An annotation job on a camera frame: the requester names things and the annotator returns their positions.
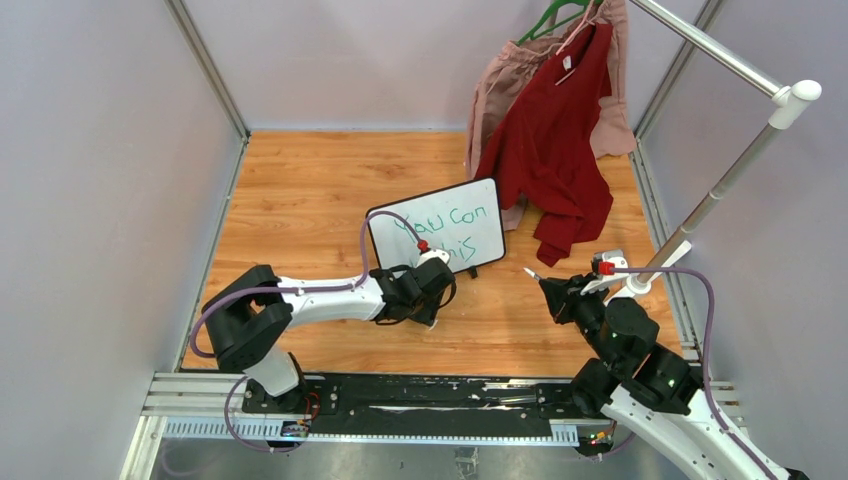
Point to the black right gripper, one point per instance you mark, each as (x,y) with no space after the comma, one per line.
(564,293)

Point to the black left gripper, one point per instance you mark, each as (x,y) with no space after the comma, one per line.
(427,315)

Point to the green marker pen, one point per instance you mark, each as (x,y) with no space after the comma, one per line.
(532,274)

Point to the white whiteboard black frame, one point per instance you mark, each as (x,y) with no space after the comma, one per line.
(463,220)

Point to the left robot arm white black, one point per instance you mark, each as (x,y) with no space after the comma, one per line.
(245,320)

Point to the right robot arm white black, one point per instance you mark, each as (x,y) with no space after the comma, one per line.
(655,393)

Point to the white clothes rack base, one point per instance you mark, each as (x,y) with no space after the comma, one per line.
(638,282)

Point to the red hanging shirt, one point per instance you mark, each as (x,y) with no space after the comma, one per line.
(541,150)

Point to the pink hanging garment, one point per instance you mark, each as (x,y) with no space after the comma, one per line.
(511,70)

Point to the green clothes hanger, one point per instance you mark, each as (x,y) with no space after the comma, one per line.
(548,22)

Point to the silver clothes rack pole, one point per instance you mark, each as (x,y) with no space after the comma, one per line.
(737,140)

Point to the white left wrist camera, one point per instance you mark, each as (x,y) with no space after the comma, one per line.
(429,254)

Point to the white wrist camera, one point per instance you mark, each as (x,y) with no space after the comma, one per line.
(605,271)
(429,254)

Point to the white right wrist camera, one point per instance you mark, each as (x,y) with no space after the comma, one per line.
(605,271)

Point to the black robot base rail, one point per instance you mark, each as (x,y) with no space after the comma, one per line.
(410,409)

